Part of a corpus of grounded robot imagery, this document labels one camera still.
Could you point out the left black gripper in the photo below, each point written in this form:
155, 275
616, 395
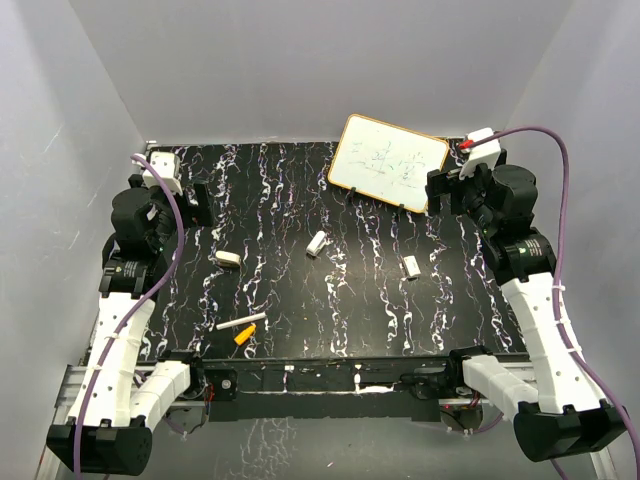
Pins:
201, 213

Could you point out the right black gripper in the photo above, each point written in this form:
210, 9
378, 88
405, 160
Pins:
449, 183

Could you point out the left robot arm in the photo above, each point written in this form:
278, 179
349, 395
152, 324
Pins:
120, 350

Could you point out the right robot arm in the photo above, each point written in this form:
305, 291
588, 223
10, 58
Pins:
540, 325

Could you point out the white marker pen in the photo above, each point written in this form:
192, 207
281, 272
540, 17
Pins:
241, 321

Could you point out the orange marker cap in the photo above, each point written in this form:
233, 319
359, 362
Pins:
242, 337

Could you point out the small whiteboard with wooden frame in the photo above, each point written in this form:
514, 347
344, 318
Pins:
386, 162

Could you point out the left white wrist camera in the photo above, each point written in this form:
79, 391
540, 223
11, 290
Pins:
167, 166

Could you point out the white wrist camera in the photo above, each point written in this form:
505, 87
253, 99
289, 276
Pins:
167, 166
487, 153

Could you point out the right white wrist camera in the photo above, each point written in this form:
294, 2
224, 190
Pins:
487, 153

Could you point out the aluminium rail frame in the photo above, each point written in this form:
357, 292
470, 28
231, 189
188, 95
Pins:
327, 388

